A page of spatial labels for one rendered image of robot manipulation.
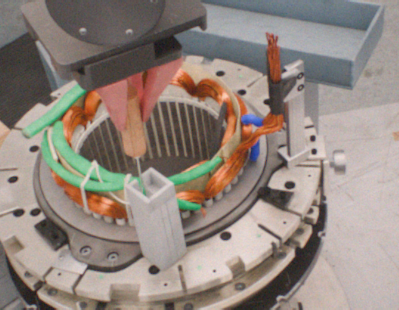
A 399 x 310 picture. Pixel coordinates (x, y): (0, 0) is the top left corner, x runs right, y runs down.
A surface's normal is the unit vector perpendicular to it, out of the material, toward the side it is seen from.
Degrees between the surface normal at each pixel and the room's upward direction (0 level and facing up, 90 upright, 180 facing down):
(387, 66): 0
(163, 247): 90
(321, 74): 90
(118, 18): 93
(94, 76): 95
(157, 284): 0
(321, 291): 0
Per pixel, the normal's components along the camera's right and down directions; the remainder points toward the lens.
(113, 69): 0.49, 0.64
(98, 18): 0.11, 0.73
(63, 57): -0.02, -0.67
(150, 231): -0.72, 0.55
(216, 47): -0.43, 0.67
